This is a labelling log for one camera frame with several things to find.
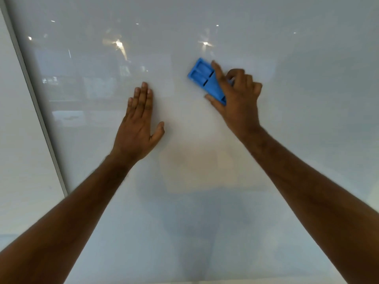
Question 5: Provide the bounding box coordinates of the person's right hand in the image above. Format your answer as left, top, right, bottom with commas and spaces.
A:
205, 61, 263, 139

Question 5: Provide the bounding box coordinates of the person's left hand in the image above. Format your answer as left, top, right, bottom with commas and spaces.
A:
110, 82, 165, 165

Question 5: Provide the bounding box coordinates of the blue whiteboard eraser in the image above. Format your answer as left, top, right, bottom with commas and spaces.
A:
187, 58, 234, 106

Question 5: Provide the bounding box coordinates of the person's right forearm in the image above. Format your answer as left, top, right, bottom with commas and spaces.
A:
239, 126, 379, 284

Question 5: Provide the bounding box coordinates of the person's left forearm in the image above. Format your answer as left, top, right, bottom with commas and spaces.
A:
0, 151, 134, 284

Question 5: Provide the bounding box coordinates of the white glossy whiteboard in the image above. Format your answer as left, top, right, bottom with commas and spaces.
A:
0, 0, 379, 284

